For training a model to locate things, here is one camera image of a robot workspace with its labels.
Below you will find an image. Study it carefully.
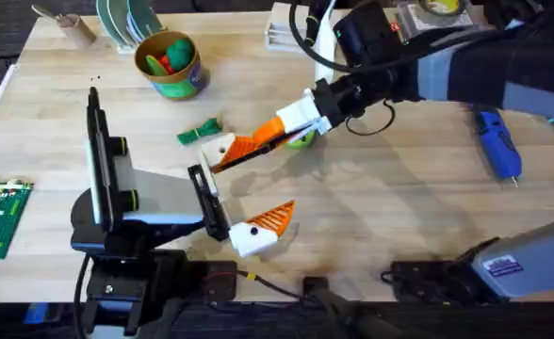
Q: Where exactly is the green toy vegetable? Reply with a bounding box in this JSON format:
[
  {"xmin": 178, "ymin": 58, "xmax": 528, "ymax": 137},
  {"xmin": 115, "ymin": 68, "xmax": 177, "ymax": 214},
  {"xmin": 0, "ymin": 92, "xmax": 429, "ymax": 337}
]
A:
[{"xmin": 176, "ymin": 117, "xmax": 223, "ymax": 146}]

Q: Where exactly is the grey box with tape roll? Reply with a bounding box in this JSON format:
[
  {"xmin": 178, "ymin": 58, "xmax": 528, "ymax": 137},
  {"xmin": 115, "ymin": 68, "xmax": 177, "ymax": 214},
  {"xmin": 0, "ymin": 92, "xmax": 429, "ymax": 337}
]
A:
[{"xmin": 394, "ymin": 0, "xmax": 477, "ymax": 42}]

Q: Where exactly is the orange ribbed wedge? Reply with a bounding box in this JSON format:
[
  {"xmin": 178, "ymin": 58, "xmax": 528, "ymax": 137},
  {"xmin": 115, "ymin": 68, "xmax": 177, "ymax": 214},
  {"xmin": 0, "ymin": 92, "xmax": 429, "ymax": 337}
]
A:
[{"xmin": 209, "ymin": 134, "xmax": 269, "ymax": 174}]

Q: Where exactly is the thin black cable loop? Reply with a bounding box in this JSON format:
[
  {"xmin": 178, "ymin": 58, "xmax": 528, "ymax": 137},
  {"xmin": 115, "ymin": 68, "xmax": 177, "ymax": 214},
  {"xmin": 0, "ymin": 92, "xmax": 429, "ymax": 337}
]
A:
[{"xmin": 344, "ymin": 98, "xmax": 397, "ymax": 137}]

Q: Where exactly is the right wrist upright plate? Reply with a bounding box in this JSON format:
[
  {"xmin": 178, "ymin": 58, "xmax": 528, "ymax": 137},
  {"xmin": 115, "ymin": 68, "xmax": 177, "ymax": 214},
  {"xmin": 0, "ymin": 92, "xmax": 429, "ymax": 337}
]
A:
[{"xmin": 314, "ymin": 0, "xmax": 338, "ymax": 85}]

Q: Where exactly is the black rail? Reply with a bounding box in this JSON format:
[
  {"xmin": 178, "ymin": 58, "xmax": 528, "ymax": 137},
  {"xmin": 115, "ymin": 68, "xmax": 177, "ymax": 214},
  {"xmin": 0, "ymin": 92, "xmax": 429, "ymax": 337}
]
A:
[{"xmin": 0, "ymin": 299, "xmax": 554, "ymax": 339}]

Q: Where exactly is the stack of green plates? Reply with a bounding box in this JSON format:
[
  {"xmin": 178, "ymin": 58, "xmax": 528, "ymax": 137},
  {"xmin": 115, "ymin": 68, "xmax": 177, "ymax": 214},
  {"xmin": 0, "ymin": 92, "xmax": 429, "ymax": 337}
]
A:
[{"xmin": 95, "ymin": 0, "xmax": 164, "ymax": 54}]

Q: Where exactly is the left wrist upright plate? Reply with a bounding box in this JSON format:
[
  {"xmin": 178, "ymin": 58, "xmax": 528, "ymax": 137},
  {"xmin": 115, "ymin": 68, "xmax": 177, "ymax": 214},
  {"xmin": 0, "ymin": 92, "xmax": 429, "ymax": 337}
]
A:
[{"xmin": 86, "ymin": 87, "xmax": 118, "ymax": 233}]

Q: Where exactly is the white box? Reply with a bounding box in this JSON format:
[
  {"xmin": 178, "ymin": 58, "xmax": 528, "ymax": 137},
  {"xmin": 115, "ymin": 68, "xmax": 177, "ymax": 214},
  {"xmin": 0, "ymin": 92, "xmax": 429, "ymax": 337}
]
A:
[{"xmin": 265, "ymin": 2, "xmax": 317, "ymax": 53}]

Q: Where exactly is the black cable with yellow tag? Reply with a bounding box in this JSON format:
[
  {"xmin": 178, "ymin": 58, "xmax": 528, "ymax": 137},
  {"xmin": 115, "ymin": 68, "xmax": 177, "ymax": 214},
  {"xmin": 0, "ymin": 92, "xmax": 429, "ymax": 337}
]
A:
[{"xmin": 236, "ymin": 269, "xmax": 309, "ymax": 301}]

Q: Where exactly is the green disc with holes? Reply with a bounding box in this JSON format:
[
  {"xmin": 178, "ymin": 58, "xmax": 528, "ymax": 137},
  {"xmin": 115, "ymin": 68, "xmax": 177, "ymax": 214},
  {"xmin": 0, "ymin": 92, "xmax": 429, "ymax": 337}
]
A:
[{"xmin": 285, "ymin": 130, "xmax": 317, "ymax": 152}]

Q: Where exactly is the thick black cable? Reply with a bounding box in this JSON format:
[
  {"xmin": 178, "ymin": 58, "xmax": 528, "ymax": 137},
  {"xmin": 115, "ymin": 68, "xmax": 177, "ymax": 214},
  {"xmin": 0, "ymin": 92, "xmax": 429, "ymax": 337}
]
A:
[{"xmin": 287, "ymin": 0, "xmax": 353, "ymax": 74}]

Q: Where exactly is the brown paper roll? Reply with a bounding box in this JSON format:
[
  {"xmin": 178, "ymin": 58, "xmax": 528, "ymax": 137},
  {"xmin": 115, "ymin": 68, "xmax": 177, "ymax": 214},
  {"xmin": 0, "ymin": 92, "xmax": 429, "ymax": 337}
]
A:
[{"xmin": 30, "ymin": 3, "xmax": 98, "ymax": 48}]

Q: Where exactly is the tub with toys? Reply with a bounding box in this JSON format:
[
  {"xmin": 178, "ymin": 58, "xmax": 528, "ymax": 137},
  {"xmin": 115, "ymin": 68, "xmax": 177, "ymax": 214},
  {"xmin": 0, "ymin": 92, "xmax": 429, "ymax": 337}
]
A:
[{"xmin": 133, "ymin": 30, "xmax": 211, "ymax": 102}]

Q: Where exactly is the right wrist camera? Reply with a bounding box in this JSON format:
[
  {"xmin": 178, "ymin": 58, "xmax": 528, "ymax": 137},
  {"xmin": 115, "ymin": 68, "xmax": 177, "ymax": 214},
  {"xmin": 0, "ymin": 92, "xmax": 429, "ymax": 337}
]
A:
[{"xmin": 332, "ymin": 2, "xmax": 403, "ymax": 70}]

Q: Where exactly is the wrist upright plate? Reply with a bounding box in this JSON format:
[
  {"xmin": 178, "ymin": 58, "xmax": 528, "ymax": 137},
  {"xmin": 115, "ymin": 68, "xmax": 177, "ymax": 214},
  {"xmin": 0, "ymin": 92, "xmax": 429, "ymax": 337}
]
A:
[
  {"xmin": 314, "ymin": 0, "xmax": 338, "ymax": 85},
  {"xmin": 86, "ymin": 87, "xmax": 118, "ymax": 233}
]

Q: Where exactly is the blue electric screwdriver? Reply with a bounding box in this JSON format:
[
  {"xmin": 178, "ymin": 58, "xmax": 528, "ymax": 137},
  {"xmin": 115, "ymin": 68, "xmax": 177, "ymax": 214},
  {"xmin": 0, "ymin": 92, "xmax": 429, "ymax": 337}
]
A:
[{"xmin": 473, "ymin": 106, "xmax": 524, "ymax": 189}]

